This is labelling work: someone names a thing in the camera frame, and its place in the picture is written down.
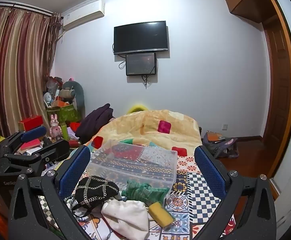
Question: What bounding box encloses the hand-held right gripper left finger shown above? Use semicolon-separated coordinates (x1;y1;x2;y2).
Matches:
8;145;92;240

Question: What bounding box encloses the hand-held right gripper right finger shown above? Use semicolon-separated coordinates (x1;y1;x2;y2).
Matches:
193;145;277;240

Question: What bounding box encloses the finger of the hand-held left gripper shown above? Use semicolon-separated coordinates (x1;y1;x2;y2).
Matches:
4;139;71;171
0;126;47;156

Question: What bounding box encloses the black chain-strap bag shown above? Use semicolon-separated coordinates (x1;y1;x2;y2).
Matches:
72;176;120;217

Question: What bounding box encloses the clear plastic storage box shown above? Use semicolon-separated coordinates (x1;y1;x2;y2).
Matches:
87;139;178;201

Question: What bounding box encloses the yellow sponge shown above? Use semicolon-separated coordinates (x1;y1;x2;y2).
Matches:
148;201;175;227

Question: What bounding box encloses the white cloth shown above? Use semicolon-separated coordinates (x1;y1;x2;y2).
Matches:
101;199;150;239

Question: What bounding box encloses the green knitted cloth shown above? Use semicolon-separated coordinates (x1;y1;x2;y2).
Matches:
122;179;171;206

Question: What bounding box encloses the red box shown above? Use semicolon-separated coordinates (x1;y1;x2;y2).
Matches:
18;115;44;132

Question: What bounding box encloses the pink book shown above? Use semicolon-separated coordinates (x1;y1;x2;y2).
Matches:
20;139;41;151

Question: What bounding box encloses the pink rabbit toy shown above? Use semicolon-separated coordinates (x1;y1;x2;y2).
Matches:
50;114;62;141

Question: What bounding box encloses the patterned bedsheet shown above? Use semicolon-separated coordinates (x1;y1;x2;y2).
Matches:
35;140;236;240

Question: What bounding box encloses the grey purple backpack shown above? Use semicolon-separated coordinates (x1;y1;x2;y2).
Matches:
202;131;239;159

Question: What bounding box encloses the orange spiral notebook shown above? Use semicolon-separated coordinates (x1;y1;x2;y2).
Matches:
207;131;226;143

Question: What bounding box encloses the green cardboard box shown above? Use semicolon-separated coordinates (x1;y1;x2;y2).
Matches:
45;104;82;128

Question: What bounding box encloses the dark purple clothing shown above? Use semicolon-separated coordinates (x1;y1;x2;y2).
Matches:
75;103;116;145

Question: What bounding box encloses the grey plush toy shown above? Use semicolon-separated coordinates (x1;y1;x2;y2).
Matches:
62;80;86;116

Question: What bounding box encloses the striped red curtain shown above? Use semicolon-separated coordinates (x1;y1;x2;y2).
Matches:
0;4;61;140

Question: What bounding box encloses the yellow patchwork quilt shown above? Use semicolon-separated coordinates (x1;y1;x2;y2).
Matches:
84;109;203;157

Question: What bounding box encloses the wooden door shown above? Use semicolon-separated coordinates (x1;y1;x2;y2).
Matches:
262;17;291;180

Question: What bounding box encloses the white air conditioner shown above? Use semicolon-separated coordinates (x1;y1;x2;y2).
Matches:
60;0;105;31

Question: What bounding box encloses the black monitor cable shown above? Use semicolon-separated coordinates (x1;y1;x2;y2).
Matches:
141;74;153;87

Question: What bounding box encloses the small black wall monitor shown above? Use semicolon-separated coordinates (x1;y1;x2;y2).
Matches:
125;52;157;76

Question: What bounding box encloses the wall-mounted black television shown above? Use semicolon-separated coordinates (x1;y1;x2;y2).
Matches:
113;20;170;55

